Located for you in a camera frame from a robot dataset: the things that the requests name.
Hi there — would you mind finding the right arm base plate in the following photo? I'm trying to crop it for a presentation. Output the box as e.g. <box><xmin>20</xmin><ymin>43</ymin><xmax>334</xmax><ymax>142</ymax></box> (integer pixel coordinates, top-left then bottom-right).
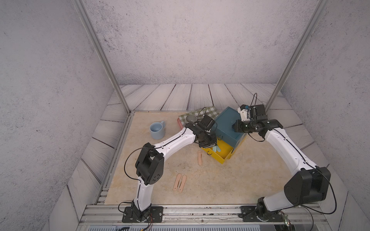
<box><xmin>238</xmin><ymin>205</ymin><xmax>284</xmax><ymax>222</ymax></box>

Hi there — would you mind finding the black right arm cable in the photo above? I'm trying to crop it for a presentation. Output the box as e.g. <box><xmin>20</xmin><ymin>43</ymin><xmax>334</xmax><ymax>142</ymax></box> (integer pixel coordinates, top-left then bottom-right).
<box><xmin>248</xmin><ymin>93</ymin><xmax>338</xmax><ymax>231</ymax></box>

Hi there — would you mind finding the pink tray under cloth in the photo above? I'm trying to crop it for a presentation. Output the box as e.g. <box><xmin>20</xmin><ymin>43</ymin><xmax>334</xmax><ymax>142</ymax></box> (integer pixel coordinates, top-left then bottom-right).
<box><xmin>177</xmin><ymin>118</ymin><xmax>183</xmax><ymax>130</ymax></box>

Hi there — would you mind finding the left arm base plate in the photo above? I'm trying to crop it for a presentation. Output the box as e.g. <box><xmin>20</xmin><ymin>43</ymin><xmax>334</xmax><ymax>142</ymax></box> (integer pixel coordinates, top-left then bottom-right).
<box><xmin>122</xmin><ymin>205</ymin><xmax>163</xmax><ymax>223</ymax></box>

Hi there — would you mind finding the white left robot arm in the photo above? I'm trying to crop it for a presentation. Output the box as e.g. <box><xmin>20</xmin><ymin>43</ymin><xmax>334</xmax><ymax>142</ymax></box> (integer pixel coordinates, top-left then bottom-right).
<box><xmin>132</xmin><ymin>124</ymin><xmax>217</xmax><ymax>214</ymax></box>

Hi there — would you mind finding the teal drawer cabinet box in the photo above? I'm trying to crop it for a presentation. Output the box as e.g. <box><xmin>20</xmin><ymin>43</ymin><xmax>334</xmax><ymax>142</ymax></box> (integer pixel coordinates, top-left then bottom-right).
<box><xmin>215</xmin><ymin>107</ymin><xmax>246</xmax><ymax>148</ymax></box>

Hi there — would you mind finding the light blue mug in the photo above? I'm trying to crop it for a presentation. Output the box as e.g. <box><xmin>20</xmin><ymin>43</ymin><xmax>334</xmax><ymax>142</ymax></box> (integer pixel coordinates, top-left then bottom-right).
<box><xmin>149</xmin><ymin>121</ymin><xmax>166</xmax><ymax>140</ymax></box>

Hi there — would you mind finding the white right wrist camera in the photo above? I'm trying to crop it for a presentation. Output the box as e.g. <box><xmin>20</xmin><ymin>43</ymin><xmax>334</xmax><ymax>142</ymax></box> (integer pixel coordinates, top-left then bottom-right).
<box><xmin>237</xmin><ymin>105</ymin><xmax>250</xmax><ymax>122</ymax></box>

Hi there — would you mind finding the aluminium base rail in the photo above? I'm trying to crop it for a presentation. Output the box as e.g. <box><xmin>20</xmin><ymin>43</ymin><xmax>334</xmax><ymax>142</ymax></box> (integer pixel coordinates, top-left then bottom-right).
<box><xmin>77</xmin><ymin>205</ymin><xmax>331</xmax><ymax>231</ymax></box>

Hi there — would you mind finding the aluminium frame post right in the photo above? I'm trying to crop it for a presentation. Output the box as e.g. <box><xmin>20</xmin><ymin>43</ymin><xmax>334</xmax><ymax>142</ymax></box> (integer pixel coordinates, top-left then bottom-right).
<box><xmin>266</xmin><ymin>0</ymin><xmax>329</xmax><ymax>111</ymax></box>

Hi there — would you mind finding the green checkered cloth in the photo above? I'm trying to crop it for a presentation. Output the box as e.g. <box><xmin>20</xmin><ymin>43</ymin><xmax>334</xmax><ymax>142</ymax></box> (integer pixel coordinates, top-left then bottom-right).
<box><xmin>178</xmin><ymin>106</ymin><xmax>219</xmax><ymax>126</ymax></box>

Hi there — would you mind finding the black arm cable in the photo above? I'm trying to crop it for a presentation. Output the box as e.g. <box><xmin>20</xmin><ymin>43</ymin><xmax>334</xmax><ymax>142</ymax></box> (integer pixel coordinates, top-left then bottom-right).
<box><xmin>118</xmin><ymin>106</ymin><xmax>217</xmax><ymax>216</ymax></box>
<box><xmin>248</xmin><ymin>93</ymin><xmax>338</xmax><ymax>231</ymax></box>

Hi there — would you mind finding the aluminium frame post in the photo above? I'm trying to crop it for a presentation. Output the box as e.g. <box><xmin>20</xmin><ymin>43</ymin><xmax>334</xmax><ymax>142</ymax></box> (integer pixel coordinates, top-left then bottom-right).
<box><xmin>72</xmin><ymin>0</ymin><xmax>131</xmax><ymax>114</ymax></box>
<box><xmin>266</xmin><ymin>0</ymin><xmax>329</xmax><ymax>111</ymax></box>

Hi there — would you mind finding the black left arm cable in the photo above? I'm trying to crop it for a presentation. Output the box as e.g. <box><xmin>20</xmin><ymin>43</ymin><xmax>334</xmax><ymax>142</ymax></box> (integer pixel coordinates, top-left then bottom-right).
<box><xmin>118</xmin><ymin>106</ymin><xmax>217</xmax><ymax>216</ymax></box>

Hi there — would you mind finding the aluminium frame post left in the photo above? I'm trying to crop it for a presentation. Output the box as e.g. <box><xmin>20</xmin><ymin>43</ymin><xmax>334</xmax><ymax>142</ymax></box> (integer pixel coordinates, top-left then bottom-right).
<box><xmin>72</xmin><ymin>0</ymin><xmax>131</xmax><ymax>114</ymax></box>

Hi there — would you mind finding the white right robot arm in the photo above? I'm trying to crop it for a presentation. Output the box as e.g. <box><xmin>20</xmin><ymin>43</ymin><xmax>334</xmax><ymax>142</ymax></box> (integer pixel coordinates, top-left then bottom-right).
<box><xmin>232</xmin><ymin>119</ymin><xmax>331</xmax><ymax>221</ymax></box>

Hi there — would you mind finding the green striped ceramic cup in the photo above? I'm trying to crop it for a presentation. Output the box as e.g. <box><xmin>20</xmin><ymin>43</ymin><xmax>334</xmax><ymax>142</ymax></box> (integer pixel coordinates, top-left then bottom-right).
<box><xmin>186</xmin><ymin>115</ymin><xmax>198</xmax><ymax>123</ymax></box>

